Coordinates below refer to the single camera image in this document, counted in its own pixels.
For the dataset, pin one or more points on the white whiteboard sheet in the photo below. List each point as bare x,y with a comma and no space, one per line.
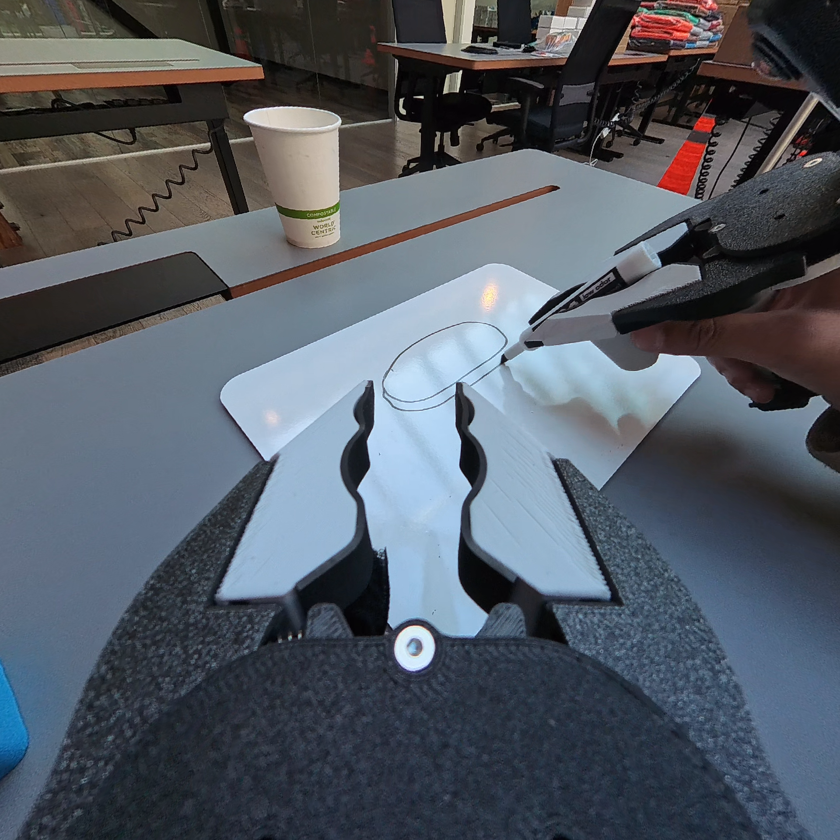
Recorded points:
315,394

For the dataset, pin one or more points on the stack of white boxes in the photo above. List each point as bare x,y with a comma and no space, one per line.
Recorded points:
558,19

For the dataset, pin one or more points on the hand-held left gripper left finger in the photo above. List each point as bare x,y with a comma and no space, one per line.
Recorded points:
289,525

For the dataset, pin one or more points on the grey desk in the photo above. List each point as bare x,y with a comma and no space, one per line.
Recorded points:
131,459

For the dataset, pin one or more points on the person's right hand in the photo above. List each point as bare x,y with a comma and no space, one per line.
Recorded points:
787,341

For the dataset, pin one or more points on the white dry-erase marker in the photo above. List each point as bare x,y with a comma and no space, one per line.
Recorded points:
636,262

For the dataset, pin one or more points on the person's right forearm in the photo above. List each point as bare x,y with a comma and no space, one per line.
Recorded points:
827,443

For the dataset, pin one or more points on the white paper cup green band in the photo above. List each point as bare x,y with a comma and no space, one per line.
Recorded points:
295,170

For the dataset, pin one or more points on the office desk black legs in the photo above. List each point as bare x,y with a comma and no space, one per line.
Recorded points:
446,52
735,71
98,56

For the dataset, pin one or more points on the black office chair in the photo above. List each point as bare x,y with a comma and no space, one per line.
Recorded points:
453,105
590,59

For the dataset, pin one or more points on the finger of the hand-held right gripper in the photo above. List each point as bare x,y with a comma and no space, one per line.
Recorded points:
656,239
577,321

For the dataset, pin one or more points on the blue and black whiteboard eraser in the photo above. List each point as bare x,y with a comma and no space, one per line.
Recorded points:
12,722

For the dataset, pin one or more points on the stack of folded clothes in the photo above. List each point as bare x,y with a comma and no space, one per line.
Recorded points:
669,26

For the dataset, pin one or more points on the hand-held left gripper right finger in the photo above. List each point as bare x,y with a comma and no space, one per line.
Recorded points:
531,525

